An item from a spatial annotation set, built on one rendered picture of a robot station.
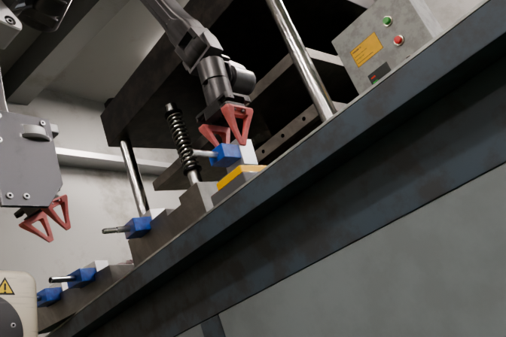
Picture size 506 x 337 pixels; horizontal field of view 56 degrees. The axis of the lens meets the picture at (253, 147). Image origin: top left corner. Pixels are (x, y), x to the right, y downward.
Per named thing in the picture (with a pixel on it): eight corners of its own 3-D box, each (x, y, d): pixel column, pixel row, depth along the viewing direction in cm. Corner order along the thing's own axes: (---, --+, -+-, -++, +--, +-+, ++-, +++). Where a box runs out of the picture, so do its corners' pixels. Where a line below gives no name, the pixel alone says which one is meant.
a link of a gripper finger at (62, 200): (66, 232, 113) (44, 198, 113) (84, 219, 110) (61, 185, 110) (45, 244, 107) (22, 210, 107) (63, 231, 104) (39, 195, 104)
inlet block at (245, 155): (202, 159, 80) (196, 132, 82) (186, 172, 83) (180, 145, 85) (258, 164, 89) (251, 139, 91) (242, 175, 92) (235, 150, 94)
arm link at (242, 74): (179, 59, 103) (200, 28, 99) (219, 71, 111) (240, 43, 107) (199, 98, 97) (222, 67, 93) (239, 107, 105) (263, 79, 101)
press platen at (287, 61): (302, 55, 175) (297, 44, 177) (154, 191, 241) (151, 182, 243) (395, 80, 225) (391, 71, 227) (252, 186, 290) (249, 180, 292)
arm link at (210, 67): (190, 65, 98) (207, 49, 95) (215, 72, 103) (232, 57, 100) (197, 92, 95) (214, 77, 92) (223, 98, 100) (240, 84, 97)
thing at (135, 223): (111, 239, 85) (105, 212, 87) (99, 250, 88) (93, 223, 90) (172, 232, 94) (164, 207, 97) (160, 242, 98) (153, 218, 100)
